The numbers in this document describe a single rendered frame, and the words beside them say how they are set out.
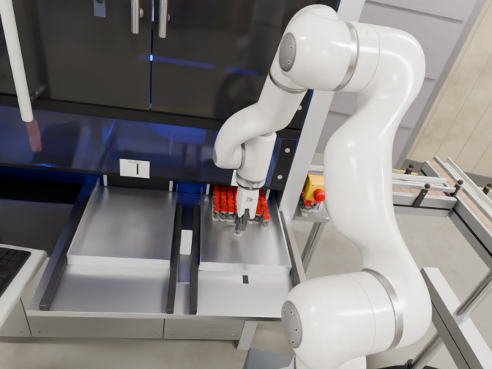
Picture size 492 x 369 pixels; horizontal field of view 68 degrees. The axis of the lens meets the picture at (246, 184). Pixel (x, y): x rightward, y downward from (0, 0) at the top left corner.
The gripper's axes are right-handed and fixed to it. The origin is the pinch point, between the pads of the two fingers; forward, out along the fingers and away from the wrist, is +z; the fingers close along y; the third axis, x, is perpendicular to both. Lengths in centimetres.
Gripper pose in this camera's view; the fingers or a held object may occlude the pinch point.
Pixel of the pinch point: (240, 221)
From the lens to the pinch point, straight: 112.0
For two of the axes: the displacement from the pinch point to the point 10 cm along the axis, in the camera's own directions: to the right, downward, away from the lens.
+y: -0.9, -6.0, 8.0
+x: -9.8, -0.9, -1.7
